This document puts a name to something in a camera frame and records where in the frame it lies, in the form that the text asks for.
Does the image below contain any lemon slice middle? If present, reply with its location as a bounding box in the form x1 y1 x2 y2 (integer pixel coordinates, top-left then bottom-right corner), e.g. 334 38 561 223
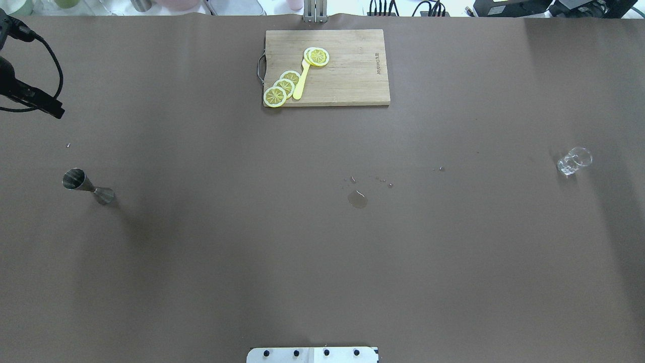
274 78 296 99

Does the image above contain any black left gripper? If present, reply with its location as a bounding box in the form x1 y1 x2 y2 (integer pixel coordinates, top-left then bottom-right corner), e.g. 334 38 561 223
1 57 65 119

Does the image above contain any lemon slice on spoon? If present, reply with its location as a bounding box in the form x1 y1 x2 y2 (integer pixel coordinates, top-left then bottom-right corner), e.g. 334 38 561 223
303 47 330 67

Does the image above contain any yellow plastic spoon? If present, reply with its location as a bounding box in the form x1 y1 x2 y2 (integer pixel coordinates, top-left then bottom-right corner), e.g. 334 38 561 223
292 56 311 100

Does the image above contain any bamboo cutting board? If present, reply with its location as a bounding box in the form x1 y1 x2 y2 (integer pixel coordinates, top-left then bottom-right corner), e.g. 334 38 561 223
264 29 390 107

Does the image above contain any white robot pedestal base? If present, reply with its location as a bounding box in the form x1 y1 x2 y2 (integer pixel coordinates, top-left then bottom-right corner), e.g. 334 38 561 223
246 346 380 362

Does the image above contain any black usb hub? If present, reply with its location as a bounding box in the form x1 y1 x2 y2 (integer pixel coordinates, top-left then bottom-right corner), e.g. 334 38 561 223
361 1 447 17

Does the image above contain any steel jigger measuring cup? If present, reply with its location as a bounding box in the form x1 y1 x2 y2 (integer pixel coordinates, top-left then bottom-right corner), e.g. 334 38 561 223
62 168 116 205

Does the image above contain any lemon slice near spoon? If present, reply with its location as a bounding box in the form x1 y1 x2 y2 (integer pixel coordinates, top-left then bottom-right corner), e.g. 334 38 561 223
280 70 300 85

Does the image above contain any aluminium frame post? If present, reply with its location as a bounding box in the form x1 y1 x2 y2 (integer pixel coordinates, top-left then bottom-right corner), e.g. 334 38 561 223
303 0 329 23

